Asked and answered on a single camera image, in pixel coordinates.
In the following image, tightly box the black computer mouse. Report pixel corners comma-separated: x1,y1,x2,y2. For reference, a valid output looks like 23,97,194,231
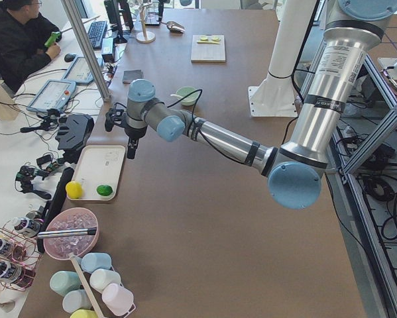
64,54,76,63

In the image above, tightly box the wooden stand with round base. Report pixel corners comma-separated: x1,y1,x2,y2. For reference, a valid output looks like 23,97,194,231
136,3,156,44

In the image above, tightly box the near teach pendant tablet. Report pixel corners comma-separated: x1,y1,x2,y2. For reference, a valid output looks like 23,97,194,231
27,79,77,113

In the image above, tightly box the white cup rack stick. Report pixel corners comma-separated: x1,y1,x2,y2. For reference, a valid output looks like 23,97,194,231
69,253,105,318

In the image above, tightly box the bamboo cutting board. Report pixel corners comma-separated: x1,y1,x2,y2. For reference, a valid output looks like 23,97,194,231
190,34,226,63

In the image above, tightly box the seated person in black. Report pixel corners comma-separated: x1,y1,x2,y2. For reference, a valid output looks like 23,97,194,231
0,1,61,93

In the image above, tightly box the grey folded cloth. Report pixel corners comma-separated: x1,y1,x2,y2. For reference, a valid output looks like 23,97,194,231
122,70,143,84

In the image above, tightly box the green plastic cup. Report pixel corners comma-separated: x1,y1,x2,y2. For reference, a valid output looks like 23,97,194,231
49,271,82,297

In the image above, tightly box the steel tongs handle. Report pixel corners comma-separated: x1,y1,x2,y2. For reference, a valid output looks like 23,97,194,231
37,227,98,239

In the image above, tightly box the cream tray with bear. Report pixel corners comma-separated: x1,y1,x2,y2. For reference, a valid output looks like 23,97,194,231
67,145,126,202

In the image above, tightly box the pink plastic cup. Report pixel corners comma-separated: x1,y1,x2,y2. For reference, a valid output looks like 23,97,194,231
101,283,136,317

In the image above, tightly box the steel scoop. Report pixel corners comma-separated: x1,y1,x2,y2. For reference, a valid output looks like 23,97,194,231
162,21,185,34

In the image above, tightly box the copper wire bottle rack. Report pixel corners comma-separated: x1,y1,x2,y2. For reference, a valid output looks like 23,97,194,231
0,221,42,292

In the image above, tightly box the yellow lemon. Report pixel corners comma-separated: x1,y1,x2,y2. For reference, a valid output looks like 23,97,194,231
65,181,83,199

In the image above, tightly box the far teach pendant tablet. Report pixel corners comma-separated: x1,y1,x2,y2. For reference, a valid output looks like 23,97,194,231
62,56,93,85

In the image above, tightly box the light green bowl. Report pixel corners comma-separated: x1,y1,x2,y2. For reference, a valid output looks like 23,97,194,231
176,86,199,106

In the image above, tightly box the white ceramic spoon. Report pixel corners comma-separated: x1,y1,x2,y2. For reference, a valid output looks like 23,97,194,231
170,94,184,99

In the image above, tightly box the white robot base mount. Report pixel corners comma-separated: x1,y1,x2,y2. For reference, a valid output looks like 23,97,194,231
249,0,319,117

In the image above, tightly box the blue plastic cup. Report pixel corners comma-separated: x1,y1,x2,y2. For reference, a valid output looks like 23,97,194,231
81,252,112,274

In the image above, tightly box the green lime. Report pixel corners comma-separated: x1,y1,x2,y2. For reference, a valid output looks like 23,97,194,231
96,184,113,197

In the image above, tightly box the black keyboard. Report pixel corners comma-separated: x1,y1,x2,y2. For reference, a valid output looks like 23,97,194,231
87,21,107,50

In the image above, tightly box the yellow plastic knife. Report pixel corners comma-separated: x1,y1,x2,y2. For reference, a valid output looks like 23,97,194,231
196,40,220,44

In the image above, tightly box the teach pendant tablet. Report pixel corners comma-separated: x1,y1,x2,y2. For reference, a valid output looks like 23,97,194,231
27,79,77,113
62,56,93,85

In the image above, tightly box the yellow plastic cup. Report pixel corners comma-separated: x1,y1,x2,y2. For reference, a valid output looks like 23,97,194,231
70,309,98,318

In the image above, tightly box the light blue lower cup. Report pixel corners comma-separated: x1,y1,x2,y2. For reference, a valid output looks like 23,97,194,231
62,290,92,313

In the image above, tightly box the white plastic cup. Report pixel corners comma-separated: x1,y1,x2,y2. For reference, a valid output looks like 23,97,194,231
89,268,121,293

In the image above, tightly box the pink bowl with ice cubes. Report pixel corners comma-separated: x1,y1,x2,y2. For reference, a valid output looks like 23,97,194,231
43,207,99,260

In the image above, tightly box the aluminium frame post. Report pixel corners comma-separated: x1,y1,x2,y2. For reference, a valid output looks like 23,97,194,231
61,0,111,102

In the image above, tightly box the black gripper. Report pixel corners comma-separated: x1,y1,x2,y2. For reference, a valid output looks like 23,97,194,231
105,107,148,160

